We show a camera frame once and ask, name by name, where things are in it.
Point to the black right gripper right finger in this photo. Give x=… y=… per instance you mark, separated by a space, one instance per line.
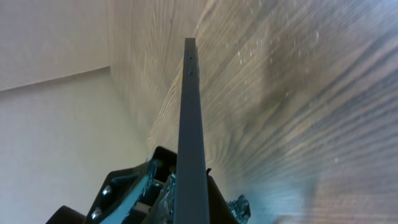
x=226 y=212

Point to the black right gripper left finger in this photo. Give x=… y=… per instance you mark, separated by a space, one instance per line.
x=127 y=195

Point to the blue Galaxy smartphone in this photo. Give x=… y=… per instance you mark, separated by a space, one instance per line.
x=191 y=191

